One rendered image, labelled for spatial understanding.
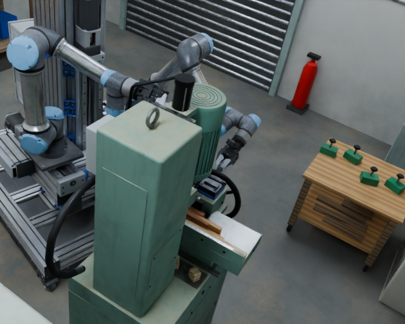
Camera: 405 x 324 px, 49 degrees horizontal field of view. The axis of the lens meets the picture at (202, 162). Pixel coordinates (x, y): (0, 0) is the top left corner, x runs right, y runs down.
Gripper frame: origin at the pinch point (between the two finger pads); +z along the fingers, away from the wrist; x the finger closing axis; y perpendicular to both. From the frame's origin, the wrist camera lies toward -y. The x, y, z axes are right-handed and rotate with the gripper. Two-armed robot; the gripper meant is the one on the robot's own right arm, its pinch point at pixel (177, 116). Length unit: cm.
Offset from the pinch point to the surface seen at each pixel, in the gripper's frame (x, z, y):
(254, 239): 29, 42, -32
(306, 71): 275, -18, 100
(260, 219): 170, 20, -37
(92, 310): 1, 3, -81
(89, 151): -39.8, -3.2, -21.9
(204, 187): 26.1, 14.4, -21.5
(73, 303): 3, -7, -84
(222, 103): -16.6, 20.0, 9.3
